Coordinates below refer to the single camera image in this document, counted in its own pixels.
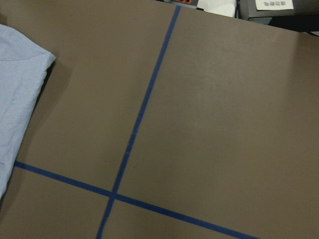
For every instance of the orange circuit board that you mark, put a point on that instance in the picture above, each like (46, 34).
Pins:
(188, 2)

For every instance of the light blue striped shirt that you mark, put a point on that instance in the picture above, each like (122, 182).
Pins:
(23, 69)

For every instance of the black box with label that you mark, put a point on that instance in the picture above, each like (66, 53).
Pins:
(280, 11)

